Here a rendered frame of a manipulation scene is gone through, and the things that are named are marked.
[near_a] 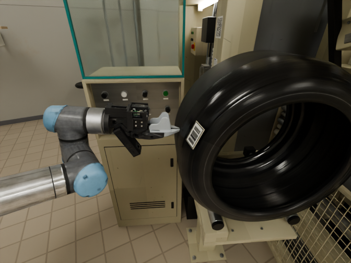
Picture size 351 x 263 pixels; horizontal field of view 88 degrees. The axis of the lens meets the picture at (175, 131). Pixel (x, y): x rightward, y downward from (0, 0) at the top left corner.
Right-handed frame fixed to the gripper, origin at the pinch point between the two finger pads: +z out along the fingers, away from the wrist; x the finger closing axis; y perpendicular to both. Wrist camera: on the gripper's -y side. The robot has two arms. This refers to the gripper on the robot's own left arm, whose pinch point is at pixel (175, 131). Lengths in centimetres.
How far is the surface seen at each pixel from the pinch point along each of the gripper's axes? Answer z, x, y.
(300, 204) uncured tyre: 41.5, -11.8, -17.9
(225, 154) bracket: 30.1, 24.5, -25.6
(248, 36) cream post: 27.0, 27.0, 27.3
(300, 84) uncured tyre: 24.2, -10.9, 19.5
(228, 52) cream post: 20.6, 26.9, 21.0
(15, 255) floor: -106, 33, -135
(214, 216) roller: 16.5, -7.8, -29.5
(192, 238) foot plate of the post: 29, 36, -120
